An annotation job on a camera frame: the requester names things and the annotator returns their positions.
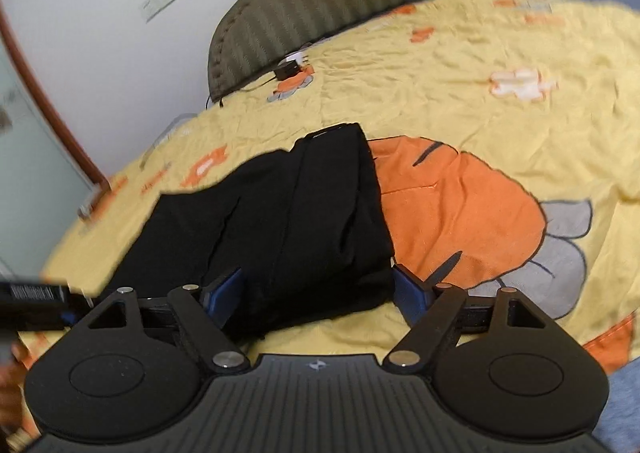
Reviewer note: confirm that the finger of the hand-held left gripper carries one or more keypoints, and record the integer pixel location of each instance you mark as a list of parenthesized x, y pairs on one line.
[(82, 305)]

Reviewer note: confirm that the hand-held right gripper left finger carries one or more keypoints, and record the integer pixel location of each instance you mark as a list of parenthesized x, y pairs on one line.
[(222, 295)]

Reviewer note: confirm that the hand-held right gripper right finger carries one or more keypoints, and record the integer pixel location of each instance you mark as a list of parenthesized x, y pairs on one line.
[(412, 293)]

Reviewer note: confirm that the black pants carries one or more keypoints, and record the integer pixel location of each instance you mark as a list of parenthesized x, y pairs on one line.
[(310, 233)]

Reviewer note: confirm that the pale green door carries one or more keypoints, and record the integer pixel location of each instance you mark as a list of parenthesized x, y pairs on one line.
[(30, 173)]

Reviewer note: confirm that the yellow floral blanket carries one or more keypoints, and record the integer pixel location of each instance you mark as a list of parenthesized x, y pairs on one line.
[(475, 108)]

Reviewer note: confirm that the black power adapter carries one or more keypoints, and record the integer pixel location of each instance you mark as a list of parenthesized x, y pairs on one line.
[(287, 70)]

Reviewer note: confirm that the white charger plug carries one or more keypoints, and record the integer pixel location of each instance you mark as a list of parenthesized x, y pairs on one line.
[(299, 57)]

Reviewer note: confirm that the brown wooden door frame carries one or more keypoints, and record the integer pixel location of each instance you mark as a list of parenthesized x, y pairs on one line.
[(45, 103)]

